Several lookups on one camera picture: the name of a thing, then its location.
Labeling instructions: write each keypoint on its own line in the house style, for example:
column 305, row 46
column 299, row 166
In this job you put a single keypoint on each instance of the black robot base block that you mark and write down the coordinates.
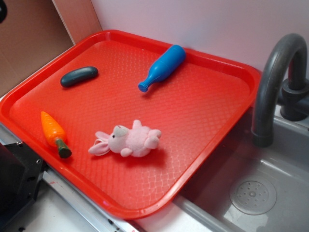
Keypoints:
column 21, row 171

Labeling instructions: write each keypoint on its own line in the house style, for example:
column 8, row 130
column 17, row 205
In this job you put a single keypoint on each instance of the blue toy bottle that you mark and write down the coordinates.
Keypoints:
column 163, row 67

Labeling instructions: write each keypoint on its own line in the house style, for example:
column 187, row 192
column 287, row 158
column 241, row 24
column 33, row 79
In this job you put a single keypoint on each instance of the grey toy sink basin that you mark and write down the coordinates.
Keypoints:
column 244, row 188

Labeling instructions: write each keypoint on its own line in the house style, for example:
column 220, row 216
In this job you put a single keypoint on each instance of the brown cardboard panel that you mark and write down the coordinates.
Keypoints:
column 35, row 32

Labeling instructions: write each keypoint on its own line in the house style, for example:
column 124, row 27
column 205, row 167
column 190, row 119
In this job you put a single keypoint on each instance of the red plastic tray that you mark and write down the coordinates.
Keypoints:
column 194, row 109

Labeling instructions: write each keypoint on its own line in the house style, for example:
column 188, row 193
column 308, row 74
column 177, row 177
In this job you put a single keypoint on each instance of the orange toy carrot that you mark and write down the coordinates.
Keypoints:
column 55, row 135

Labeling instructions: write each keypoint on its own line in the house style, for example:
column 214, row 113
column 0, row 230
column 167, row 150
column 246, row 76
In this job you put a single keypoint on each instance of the pink plush bunny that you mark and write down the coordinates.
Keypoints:
column 138, row 141

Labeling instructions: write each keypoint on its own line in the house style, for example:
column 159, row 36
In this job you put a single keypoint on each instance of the black object top left corner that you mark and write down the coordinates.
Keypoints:
column 3, row 11

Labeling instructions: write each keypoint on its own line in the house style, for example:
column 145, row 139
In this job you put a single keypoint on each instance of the grey toy faucet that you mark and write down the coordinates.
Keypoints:
column 283, row 83

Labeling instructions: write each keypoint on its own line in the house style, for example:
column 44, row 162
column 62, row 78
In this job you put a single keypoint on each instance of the dark green toy cucumber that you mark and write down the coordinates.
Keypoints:
column 79, row 75

